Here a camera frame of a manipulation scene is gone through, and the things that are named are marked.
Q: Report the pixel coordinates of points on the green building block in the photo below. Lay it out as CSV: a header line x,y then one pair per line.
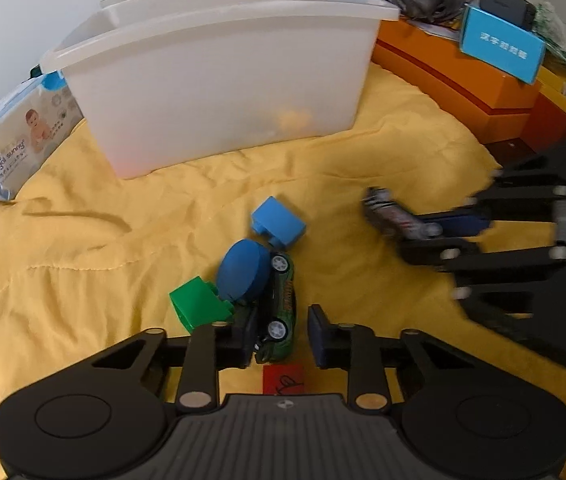
x,y
197,303

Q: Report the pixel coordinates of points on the green toy car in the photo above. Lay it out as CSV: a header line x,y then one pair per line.
x,y
276,312

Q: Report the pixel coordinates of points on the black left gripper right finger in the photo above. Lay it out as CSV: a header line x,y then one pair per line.
x,y
355,349

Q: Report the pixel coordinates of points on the black power adapter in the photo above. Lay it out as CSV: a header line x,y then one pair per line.
x,y
520,13

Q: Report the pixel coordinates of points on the blue round disc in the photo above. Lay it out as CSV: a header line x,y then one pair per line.
x,y
243,271

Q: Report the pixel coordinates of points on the white plastic bin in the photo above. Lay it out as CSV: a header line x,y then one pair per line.
x,y
166,81

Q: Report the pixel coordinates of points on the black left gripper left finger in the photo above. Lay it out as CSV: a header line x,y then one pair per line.
x,y
210,349

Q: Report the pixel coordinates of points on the baby wipes pack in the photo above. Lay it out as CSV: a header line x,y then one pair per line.
x,y
34,120

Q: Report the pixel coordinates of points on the blue building block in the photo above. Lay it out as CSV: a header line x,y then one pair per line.
x,y
277,224

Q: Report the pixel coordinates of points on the striped toy car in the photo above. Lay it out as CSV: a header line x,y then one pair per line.
x,y
393,219

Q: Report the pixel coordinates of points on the blue small box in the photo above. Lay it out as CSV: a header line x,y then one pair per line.
x,y
501,44

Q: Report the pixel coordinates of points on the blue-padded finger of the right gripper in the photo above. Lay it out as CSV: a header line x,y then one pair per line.
x,y
450,224

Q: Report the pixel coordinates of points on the orange box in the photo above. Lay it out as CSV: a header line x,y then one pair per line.
x,y
494,105

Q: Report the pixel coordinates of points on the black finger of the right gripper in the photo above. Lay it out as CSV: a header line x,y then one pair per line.
x,y
435,252

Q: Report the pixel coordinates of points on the red cube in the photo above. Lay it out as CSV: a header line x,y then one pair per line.
x,y
283,379

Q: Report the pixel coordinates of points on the yellow cloth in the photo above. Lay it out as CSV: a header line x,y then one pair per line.
x,y
88,259

